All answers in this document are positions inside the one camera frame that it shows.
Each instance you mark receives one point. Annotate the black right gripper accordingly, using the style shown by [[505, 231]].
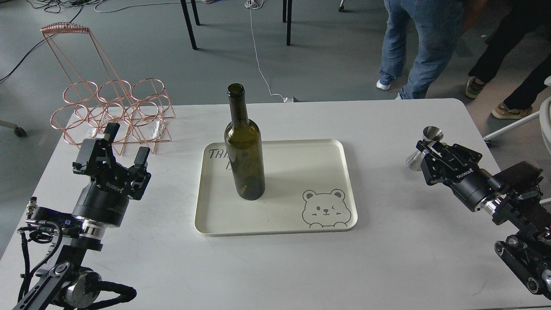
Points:
[[456, 167]]

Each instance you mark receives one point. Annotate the person in blue jeans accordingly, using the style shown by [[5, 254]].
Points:
[[438, 23]]

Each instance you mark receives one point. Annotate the white chair frame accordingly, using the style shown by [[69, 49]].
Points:
[[543, 115]]

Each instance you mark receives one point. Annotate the silver steel jigger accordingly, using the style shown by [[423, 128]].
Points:
[[430, 136]]

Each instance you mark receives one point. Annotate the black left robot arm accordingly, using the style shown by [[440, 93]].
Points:
[[54, 243]]

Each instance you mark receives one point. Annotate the cream tray with bear print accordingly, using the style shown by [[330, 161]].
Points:
[[308, 189]]

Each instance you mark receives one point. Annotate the rose gold wire wine rack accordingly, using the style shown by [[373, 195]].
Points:
[[141, 109]]

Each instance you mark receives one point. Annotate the dark green wine bottle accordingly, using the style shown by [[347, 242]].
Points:
[[244, 147]]

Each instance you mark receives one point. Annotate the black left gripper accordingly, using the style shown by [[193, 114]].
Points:
[[111, 187]]

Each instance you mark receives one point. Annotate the chair caster wheel left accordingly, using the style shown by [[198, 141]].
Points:
[[18, 131]]

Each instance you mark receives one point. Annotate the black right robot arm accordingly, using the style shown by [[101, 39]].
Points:
[[513, 195]]

